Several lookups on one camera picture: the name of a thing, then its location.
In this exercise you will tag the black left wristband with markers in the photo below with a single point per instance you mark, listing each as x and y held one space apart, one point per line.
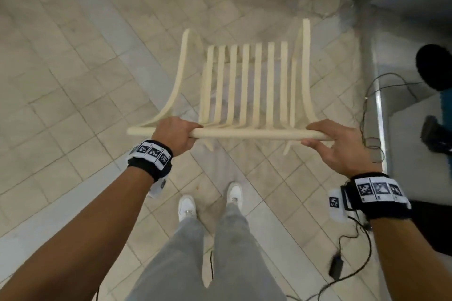
150 156

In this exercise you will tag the white right shoe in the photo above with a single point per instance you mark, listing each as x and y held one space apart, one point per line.
235 193

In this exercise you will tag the black wristband with markers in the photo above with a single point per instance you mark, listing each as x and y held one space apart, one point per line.
381 196
150 156

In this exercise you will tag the black right wristband with markers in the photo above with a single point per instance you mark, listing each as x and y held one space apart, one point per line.
381 196

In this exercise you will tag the person's left fingers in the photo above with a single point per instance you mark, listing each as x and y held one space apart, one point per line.
194 125

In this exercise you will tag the grey trousers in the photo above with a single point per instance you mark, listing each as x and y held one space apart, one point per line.
197 269

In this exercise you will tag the person's right forearm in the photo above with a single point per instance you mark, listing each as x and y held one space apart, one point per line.
409 262

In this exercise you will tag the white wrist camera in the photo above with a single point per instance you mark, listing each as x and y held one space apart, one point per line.
337 205
158 188

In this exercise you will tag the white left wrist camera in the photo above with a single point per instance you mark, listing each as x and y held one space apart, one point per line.
158 188

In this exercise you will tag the person's left forearm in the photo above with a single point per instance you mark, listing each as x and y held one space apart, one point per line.
88 237

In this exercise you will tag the black mat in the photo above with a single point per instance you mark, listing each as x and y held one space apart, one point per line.
432 226

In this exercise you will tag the black round object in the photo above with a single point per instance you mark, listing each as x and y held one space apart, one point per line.
436 68

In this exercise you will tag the white shoe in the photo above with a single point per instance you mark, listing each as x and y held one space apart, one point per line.
235 193
186 207

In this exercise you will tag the white left shoe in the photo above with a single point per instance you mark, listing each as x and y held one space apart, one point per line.
186 207

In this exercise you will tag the black shoe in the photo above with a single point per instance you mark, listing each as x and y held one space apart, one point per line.
434 136

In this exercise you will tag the cream wooden slatted chair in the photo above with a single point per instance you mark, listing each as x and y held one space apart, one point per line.
243 133

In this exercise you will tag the person's right hand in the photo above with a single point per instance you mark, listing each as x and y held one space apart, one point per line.
348 154

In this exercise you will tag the person's left hand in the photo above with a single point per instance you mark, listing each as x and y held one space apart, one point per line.
173 135

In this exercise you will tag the metal floor strip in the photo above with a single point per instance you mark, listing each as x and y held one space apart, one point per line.
379 113

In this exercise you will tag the person's right thumb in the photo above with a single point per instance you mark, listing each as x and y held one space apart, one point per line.
314 143

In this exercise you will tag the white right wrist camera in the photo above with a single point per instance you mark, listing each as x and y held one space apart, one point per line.
337 205

